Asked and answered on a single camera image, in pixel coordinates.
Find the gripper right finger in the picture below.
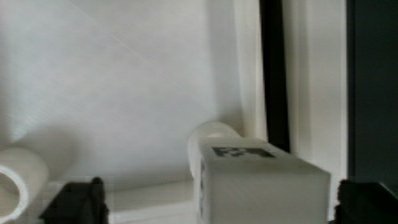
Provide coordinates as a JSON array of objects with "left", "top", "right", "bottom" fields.
[{"left": 334, "top": 180, "right": 398, "bottom": 224}]

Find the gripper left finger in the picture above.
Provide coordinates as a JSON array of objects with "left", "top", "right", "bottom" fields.
[{"left": 39, "top": 177, "right": 108, "bottom": 224}]

